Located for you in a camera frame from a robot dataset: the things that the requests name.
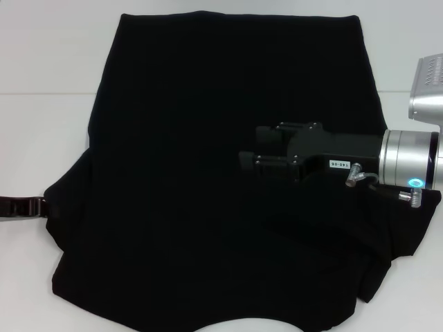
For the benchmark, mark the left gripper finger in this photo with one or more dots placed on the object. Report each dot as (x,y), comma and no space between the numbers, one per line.
(24,207)

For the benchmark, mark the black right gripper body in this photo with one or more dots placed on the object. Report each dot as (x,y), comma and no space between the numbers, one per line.
(339,150)

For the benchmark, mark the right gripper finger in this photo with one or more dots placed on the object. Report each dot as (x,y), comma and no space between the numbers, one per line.
(268,135)
(247,160)

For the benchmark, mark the black t-shirt with white print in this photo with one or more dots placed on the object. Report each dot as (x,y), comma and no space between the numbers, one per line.
(207,103)

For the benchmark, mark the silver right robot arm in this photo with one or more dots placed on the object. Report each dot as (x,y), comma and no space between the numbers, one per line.
(405,159)

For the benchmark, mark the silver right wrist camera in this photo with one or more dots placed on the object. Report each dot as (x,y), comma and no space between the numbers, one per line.
(427,100)

